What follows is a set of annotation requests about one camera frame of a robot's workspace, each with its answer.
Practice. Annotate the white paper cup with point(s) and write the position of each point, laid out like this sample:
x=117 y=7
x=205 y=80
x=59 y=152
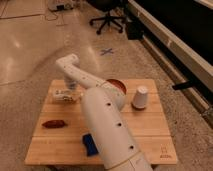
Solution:
x=140 y=98

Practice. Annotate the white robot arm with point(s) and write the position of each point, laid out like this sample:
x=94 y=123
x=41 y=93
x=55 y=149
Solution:
x=101 y=105

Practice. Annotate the clear plastic bottle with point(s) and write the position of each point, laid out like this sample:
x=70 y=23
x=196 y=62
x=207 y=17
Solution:
x=65 y=96

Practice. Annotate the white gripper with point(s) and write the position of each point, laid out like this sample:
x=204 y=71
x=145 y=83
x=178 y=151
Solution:
x=70 y=83

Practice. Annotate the wooden table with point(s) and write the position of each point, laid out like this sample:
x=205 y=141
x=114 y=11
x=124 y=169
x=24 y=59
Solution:
x=63 y=146

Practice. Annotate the black office chair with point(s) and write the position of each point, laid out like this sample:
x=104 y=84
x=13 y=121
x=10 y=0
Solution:
x=106 y=6

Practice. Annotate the blue sponge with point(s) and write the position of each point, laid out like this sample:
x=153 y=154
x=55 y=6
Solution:
x=90 y=145

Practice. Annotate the orange ceramic bowl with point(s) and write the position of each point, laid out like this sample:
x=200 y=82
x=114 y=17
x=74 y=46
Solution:
x=118 y=84

